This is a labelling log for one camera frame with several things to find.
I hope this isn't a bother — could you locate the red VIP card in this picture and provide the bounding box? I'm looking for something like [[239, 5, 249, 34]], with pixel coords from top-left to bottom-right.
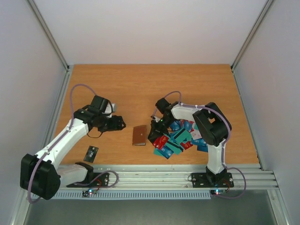
[[153, 135, 169, 150]]

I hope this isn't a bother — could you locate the brown leather card holder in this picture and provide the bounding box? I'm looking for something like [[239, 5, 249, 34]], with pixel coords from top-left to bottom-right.
[[132, 125, 147, 146]]

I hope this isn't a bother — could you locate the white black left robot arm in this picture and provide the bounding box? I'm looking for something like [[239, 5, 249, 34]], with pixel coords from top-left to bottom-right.
[[20, 95, 126, 200]]

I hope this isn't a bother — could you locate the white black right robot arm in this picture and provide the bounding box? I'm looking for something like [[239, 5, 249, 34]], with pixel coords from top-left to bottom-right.
[[148, 98, 232, 187]]

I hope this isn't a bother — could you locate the blue logo card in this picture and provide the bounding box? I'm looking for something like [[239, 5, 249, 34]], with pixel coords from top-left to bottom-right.
[[168, 120, 183, 132]]

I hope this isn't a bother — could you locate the blue VIP chip card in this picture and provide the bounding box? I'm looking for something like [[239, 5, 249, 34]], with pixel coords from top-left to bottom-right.
[[160, 146, 174, 159]]

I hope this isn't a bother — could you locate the teal magnetic stripe card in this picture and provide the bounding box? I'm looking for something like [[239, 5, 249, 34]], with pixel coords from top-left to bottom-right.
[[172, 128, 192, 144]]

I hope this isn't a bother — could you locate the white patterned card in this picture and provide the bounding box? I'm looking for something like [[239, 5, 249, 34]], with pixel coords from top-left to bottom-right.
[[190, 129, 202, 140]]

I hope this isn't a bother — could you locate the black VIP card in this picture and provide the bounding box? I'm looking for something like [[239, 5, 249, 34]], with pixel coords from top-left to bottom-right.
[[83, 146, 98, 163]]

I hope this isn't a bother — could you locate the blue numbered card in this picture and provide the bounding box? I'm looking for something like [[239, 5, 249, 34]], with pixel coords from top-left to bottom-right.
[[191, 138, 207, 147]]

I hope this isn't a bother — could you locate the blue card lower right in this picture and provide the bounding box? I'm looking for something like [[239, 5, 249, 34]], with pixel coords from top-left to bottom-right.
[[197, 145, 208, 152]]

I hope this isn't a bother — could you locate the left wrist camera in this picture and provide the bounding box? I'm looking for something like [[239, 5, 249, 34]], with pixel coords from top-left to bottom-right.
[[104, 103, 117, 118]]

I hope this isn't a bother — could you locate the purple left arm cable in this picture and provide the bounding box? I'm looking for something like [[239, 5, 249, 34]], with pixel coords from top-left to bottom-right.
[[27, 83, 120, 203]]

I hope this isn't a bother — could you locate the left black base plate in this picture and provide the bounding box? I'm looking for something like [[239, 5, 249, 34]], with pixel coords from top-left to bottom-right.
[[67, 172, 110, 188]]

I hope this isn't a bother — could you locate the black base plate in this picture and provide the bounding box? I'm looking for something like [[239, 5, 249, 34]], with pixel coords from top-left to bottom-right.
[[67, 172, 110, 188], [190, 172, 234, 188]]

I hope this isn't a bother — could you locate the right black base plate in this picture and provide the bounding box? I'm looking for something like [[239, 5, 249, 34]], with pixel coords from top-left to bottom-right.
[[190, 172, 234, 188]]

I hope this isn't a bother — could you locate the slotted grey cable duct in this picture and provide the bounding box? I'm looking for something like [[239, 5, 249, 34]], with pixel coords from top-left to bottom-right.
[[31, 189, 211, 201]]

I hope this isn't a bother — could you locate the aluminium front rail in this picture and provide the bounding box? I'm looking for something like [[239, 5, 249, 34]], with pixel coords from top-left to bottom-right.
[[21, 164, 279, 190]]

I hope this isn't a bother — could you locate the aluminium left corner post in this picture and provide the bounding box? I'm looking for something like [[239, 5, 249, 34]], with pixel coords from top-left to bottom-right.
[[26, 0, 69, 71]]

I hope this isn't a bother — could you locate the aluminium corner post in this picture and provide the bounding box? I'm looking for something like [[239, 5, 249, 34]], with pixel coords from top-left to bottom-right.
[[231, 0, 275, 73], [26, 0, 69, 71]]

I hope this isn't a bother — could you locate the aluminium right corner post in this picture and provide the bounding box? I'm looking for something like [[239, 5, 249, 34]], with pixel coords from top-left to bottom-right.
[[231, 0, 275, 73]]

